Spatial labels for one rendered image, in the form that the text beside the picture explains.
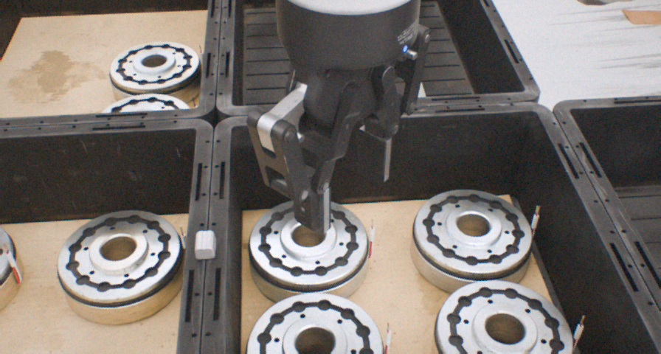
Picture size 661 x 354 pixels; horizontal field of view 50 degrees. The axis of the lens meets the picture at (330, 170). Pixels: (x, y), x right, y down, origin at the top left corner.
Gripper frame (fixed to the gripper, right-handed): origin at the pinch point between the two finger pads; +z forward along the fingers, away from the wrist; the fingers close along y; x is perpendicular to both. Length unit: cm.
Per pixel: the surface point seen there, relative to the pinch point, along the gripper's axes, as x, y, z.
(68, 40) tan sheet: 57, 14, 17
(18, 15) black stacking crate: 66, 13, 17
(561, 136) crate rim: -5.5, 22.7, 7.2
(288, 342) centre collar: 1.6, -4.5, 13.5
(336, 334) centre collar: -0.7, -1.6, 13.5
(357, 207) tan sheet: 8.7, 13.2, 17.2
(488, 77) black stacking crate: 7.6, 34.7, 12.8
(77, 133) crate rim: 26.6, -3.2, 7.2
